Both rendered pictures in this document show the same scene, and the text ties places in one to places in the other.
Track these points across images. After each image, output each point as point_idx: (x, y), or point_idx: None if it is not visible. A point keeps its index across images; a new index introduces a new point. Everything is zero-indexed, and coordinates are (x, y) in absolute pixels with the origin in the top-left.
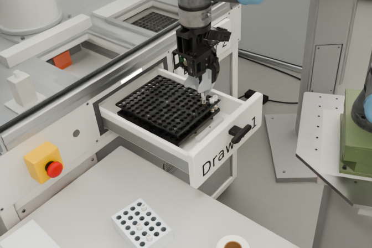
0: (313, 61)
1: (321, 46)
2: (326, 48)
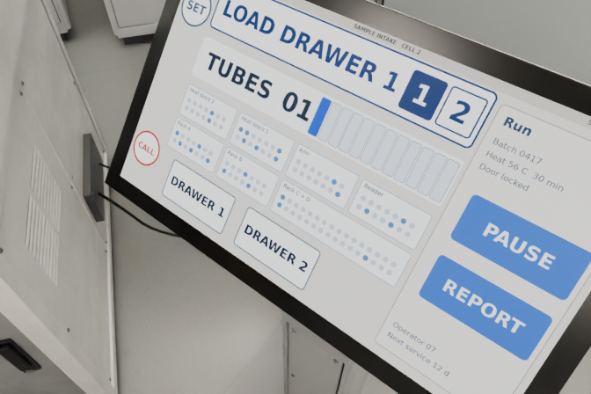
0: (286, 340)
1: (299, 332)
2: (310, 343)
